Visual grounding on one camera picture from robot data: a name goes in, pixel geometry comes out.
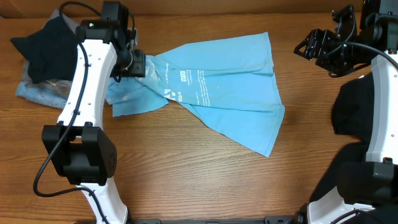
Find dark teal folded garment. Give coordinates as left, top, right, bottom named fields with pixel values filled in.
left=11, top=17, right=77, bottom=84

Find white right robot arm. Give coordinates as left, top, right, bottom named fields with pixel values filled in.
left=285, top=0, right=397, bottom=223

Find black t-shirt pile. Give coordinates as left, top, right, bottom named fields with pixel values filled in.
left=309, top=72, right=398, bottom=224

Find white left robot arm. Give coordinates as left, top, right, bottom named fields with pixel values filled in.
left=33, top=1, right=146, bottom=224

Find light blue t-shirt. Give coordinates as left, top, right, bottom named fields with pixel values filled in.
left=106, top=32, right=285, bottom=156

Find blue denim folded jeans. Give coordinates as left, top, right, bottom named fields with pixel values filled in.
left=16, top=82, right=67, bottom=109

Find grey folded shorts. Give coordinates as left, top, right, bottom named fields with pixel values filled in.
left=11, top=1, right=144, bottom=91

